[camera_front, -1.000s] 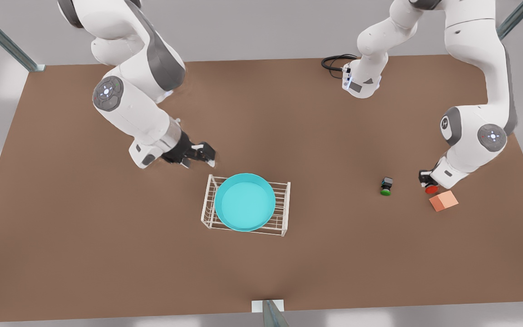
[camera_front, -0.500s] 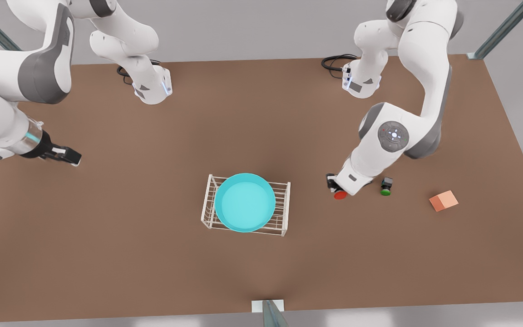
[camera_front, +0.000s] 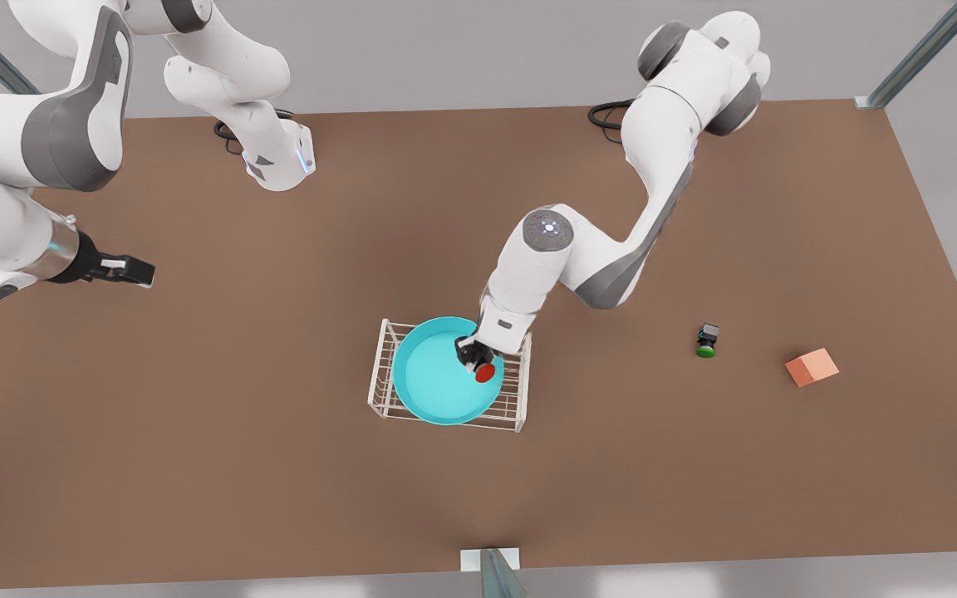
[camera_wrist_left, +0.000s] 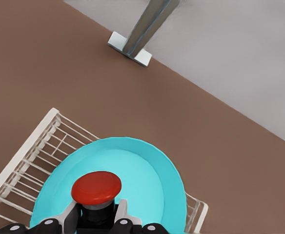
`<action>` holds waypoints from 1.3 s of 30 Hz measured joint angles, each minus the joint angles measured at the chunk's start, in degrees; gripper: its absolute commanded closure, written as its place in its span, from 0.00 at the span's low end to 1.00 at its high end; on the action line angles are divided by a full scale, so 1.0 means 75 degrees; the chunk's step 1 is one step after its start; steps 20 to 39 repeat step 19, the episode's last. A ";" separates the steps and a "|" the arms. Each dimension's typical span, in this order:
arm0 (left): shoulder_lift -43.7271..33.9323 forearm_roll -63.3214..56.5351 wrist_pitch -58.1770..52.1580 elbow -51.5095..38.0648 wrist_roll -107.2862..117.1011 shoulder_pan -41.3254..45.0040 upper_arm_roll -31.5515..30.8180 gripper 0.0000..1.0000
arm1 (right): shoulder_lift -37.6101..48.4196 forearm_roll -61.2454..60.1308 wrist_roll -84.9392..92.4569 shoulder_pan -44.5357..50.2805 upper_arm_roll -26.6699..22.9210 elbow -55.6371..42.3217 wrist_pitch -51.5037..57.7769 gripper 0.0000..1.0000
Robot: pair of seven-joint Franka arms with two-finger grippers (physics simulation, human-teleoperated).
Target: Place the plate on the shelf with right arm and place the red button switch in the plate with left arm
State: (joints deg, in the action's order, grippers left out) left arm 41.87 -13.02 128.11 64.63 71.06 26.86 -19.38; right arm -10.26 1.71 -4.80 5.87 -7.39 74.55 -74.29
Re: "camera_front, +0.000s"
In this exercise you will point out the green button switch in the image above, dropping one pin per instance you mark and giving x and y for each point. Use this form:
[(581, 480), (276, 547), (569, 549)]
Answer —
[(707, 340)]

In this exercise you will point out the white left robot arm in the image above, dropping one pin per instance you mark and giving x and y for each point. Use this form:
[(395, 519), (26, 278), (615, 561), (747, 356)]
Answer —
[(661, 133)]

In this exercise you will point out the red button switch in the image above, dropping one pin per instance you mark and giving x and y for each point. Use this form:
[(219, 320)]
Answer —
[(487, 372)]

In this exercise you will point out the orange box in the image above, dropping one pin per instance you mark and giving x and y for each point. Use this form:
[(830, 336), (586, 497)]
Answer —
[(812, 368)]

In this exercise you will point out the cyan plate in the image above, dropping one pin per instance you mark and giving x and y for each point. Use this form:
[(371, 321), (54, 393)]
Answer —
[(433, 382)]

